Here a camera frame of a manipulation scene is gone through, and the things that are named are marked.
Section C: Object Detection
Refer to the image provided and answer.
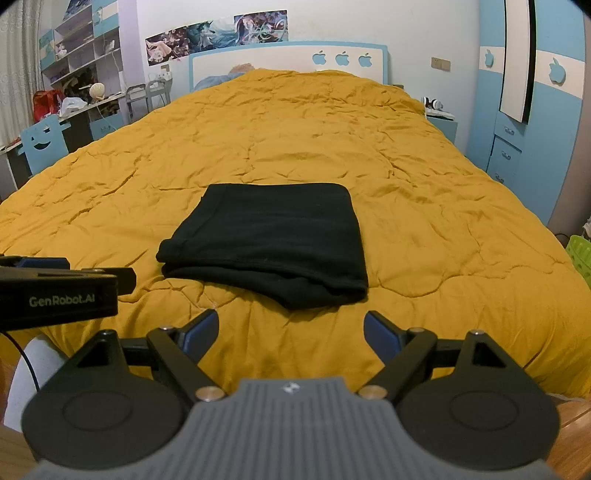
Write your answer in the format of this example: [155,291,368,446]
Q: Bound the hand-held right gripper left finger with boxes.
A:
[69,308,227,403]

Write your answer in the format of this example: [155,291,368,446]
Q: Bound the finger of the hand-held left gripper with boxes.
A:
[0,255,71,271]
[79,267,137,296]

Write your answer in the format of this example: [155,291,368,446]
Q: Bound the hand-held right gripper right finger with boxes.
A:
[358,310,525,403]

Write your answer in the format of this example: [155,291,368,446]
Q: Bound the black pants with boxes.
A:
[156,183,369,310]

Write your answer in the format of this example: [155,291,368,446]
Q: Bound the dark desk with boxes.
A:
[0,90,127,191]

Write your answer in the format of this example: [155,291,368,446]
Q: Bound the orange bed sheet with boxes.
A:
[0,69,591,398]

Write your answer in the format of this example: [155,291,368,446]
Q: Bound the red bag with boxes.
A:
[32,89,65,123]

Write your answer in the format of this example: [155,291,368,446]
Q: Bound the pale curtain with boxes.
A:
[0,9,43,145]

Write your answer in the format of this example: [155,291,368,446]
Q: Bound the grey metal rack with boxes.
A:
[126,79,174,123]

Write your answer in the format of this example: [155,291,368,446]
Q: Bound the green plastic basket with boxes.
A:
[564,235,591,288]

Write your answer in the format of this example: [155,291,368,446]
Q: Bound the blue nightstand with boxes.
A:
[422,109,459,145]

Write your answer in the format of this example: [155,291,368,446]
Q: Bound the blue pillow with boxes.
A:
[196,62,259,91]

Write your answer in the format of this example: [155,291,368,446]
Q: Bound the white and blue shelf unit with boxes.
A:
[39,0,125,95]

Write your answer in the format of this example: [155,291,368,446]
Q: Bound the blue and white wardrobe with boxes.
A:
[466,0,591,227]

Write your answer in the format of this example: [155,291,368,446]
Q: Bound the white headboard with blue trim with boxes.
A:
[189,41,389,93]

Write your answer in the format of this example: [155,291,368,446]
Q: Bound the wardrobe mirror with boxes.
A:
[498,0,537,124]

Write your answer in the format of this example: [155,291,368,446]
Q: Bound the black cable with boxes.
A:
[0,329,42,391]

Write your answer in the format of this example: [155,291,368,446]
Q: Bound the wall poster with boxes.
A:
[145,10,289,64]

